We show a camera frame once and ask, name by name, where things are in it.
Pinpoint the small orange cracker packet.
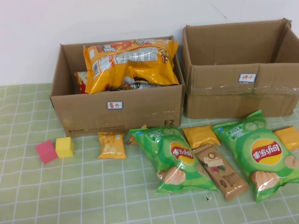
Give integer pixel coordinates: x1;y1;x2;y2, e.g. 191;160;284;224
97;132;128;160

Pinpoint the green Lay's chip bag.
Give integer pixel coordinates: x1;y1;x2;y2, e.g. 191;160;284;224
212;109;299;203
129;126;219;194

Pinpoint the small orange snack packet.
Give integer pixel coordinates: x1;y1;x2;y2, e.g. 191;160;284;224
125;125;148;146

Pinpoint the plain orange snack packet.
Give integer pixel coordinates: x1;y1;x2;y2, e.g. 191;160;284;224
273;126;299;152
182;125;221;150

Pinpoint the red and white snack bag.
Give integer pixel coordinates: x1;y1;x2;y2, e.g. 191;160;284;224
74;71;89;94

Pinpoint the white label red handwriting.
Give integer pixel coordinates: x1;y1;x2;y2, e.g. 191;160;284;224
107;101;124;110
238;73;257;83

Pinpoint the large orange chip bag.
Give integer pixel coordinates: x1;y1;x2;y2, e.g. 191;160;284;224
83;39;180;94

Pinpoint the cardboard box with F2 print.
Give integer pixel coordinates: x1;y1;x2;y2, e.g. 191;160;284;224
49;35;185;137

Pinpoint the taped cardboard box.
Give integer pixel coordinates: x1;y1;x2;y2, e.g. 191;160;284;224
182;18;299;119

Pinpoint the yellow foam cube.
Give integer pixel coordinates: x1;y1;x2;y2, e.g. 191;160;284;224
55;137;75;159

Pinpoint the green checked tablecloth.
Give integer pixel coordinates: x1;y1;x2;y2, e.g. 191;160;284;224
0;83;299;224

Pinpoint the brown wafer bar packet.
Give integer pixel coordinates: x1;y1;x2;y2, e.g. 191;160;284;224
193;144;249;202

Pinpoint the pink foam cube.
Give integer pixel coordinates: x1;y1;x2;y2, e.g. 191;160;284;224
35;140;58;164

